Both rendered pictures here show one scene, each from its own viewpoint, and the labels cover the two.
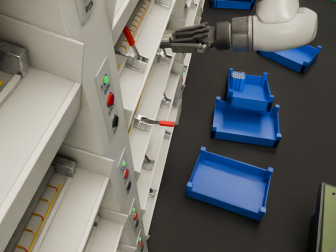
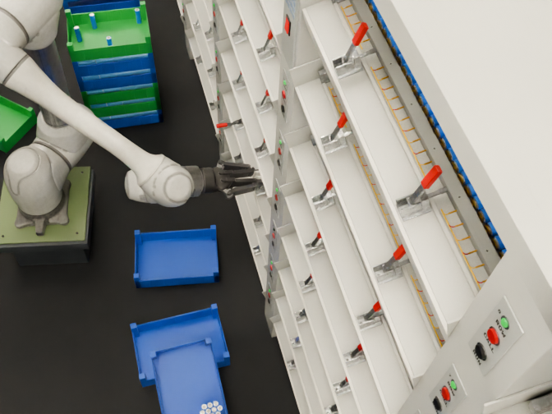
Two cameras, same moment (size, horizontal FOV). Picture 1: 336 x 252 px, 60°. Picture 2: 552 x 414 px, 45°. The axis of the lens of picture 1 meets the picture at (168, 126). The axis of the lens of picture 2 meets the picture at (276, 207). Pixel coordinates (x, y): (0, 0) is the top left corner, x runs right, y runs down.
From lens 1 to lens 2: 2.15 m
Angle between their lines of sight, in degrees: 70
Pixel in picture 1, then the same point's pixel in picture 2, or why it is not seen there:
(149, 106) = (245, 141)
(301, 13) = not seen: hidden behind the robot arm
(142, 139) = (234, 117)
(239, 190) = (163, 260)
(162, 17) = (253, 137)
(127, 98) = (231, 65)
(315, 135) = (83, 376)
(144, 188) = (232, 145)
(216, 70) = not seen: outside the picture
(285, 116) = (126, 393)
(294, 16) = not seen: hidden behind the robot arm
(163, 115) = (254, 210)
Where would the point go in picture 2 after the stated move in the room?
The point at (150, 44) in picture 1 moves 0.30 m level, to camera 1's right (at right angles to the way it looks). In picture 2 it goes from (244, 106) to (149, 140)
